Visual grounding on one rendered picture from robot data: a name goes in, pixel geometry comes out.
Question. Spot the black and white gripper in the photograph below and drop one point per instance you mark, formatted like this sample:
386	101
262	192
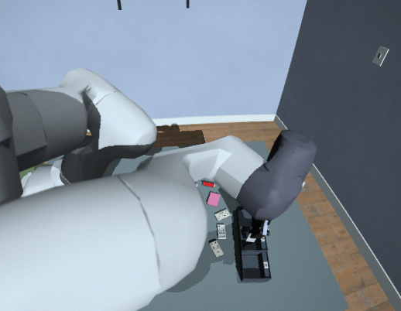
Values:
258	227

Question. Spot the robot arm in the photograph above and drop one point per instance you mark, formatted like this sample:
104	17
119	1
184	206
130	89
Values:
113	243

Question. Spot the white domino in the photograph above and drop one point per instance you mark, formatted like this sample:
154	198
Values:
222	215
216	248
221	232

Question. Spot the dark grey rack of bins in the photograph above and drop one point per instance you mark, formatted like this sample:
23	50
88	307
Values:
254	256

